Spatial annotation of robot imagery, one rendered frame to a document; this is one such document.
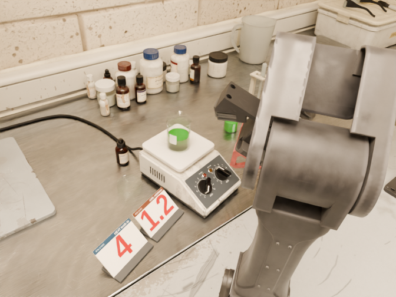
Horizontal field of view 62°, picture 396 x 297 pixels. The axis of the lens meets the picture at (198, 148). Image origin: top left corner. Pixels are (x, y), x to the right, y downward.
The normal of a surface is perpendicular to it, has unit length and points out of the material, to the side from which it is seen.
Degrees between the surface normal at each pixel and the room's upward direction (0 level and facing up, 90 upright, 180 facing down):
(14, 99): 90
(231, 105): 103
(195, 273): 0
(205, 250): 0
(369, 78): 41
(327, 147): 30
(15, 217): 0
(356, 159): 35
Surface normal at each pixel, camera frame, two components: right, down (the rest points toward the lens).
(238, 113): -0.31, 0.75
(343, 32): -0.81, 0.38
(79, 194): 0.06, -0.77
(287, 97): -0.14, -0.20
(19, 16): 0.62, 0.52
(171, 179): -0.65, 0.45
